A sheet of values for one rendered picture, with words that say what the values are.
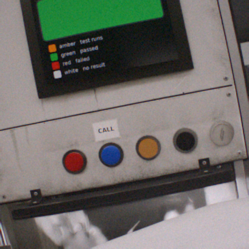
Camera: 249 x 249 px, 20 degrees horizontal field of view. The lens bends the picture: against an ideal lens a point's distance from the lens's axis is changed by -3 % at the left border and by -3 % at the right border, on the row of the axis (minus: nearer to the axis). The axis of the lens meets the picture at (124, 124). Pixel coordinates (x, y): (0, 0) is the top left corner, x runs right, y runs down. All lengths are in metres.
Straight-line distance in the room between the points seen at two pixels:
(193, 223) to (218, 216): 0.01
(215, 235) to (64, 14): 0.83
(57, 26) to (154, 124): 0.22
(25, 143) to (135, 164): 0.18
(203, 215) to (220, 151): 0.82
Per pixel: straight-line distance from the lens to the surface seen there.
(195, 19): 1.14
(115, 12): 1.12
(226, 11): 1.15
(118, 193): 1.13
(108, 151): 1.15
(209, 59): 1.14
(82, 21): 1.12
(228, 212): 0.35
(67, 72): 1.13
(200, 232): 0.33
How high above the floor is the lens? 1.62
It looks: 8 degrees down
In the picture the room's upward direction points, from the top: 12 degrees counter-clockwise
